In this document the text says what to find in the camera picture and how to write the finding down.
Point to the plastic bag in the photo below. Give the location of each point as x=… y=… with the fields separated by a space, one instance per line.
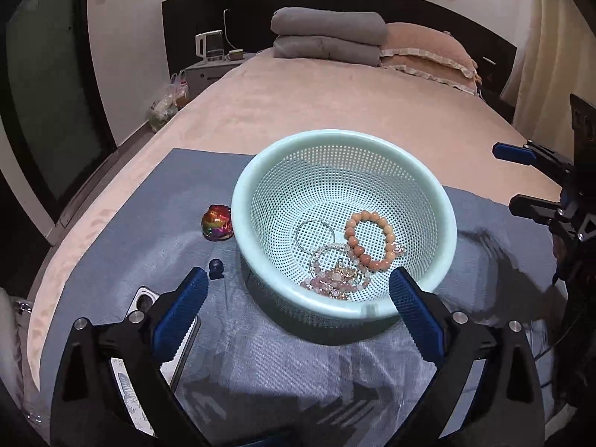
x=164 y=107

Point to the pink ruffled pillow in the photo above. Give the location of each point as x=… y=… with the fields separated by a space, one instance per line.
x=428 y=51

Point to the beige curtain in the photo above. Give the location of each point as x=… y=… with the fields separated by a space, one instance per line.
x=545 y=56

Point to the small cup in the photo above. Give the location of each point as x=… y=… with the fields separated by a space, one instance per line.
x=235 y=55

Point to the dark framed glass door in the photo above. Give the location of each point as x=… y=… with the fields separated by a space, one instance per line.
x=42 y=102

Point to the mint green plastic basket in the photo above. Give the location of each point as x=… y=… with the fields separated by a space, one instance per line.
x=279 y=158

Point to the blue grey cloth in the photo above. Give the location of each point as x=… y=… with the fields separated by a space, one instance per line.
x=260 y=363

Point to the iridescent red ornament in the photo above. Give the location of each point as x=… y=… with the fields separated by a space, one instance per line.
x=216 y=226

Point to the white nightstand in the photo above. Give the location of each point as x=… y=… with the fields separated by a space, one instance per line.
x=209 y=74

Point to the phone with butterfly case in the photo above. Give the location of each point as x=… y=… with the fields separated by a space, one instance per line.
x=144 y=299

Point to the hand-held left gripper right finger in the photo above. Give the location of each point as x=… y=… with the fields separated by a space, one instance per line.
x=416 y=316

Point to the white electric kettle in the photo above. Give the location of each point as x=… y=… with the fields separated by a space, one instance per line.
x=210 y=46

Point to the black headboard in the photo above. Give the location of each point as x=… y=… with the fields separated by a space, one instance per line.
x=195 y=14

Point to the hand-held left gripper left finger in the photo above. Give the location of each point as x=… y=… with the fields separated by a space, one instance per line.
x=181 y=316

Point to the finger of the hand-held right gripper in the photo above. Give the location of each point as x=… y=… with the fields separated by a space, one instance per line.
x=531 y=207
x=512 y=152

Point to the small dark blue bead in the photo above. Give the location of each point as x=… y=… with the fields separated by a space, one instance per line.
x=215 y=267

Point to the folded grey quilt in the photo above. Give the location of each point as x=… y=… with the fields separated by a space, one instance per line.
x=326 y=32

